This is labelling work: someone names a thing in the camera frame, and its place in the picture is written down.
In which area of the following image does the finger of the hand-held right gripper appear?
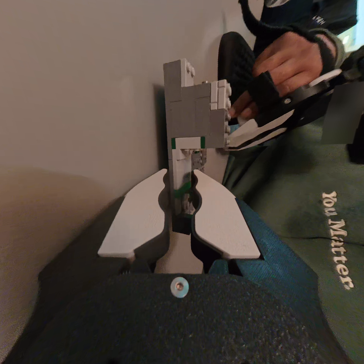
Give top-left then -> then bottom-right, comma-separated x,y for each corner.
226,127 -> 288,151
227,109 -> 295,148

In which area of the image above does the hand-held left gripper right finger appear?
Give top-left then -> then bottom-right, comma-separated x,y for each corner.
191,170 -> 260,260

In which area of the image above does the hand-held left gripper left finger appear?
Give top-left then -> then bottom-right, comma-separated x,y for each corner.
97,168 -> 170,259

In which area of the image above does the grey toy brick model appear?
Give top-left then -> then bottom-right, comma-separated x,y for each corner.
163,58 -> 232,236

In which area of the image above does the grey desk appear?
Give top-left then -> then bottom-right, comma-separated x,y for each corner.
0,0 -> 262,353

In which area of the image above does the person's right hand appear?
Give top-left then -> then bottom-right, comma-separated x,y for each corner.
229,31 -> 337,120

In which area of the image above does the black mesh pad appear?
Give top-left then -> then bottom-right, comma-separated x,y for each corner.
217,31 -> 256,96

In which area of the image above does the black wrist strap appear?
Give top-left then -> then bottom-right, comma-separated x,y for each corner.
238,0 -> 288,36

